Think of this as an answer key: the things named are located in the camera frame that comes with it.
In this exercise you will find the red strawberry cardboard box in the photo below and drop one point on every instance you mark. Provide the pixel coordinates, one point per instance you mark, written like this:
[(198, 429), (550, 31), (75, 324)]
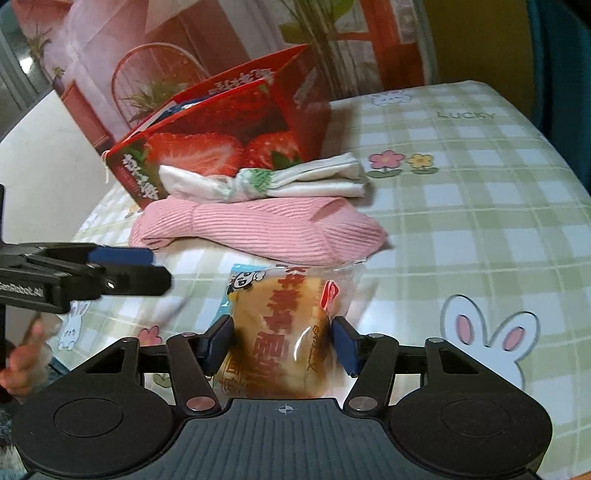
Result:
[(269, 113)]

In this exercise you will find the blue white tissue pack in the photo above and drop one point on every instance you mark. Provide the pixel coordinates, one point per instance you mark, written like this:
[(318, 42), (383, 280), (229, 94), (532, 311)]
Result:
[(182, 106)]

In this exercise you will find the printed living room backdrop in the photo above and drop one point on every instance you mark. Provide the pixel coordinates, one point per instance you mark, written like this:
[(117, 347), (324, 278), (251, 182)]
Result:
[(111, 63)]

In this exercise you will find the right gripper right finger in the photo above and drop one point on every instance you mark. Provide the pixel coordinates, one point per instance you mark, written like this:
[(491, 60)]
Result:
[(371, 360)]

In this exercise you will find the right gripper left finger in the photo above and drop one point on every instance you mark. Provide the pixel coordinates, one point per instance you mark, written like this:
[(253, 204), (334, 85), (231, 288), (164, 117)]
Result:
[(192, 359)]

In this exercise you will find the person left hand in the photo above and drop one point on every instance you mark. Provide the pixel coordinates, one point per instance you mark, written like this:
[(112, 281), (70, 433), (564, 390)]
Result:
[(26, 367)]

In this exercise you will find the pink ribbed towel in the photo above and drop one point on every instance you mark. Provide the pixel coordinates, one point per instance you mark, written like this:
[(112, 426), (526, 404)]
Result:
[(312, 231)]

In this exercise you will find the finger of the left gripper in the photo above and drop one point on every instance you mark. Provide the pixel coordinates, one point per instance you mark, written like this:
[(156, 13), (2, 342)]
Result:
[(103, 255), (92, 280)]

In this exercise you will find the dark window frame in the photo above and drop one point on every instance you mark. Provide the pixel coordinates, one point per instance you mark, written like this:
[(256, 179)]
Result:
[(23, 82)]

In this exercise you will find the white knotted cloth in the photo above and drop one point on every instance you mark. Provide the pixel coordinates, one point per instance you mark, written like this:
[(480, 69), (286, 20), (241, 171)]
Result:
[(339, 176)]

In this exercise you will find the green checked tablecloth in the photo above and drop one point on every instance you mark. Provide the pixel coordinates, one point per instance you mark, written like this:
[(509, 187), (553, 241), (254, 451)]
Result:
[(488, 248)]

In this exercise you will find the packaged bread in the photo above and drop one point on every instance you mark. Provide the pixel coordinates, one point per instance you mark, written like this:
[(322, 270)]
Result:
[(283, 317)]

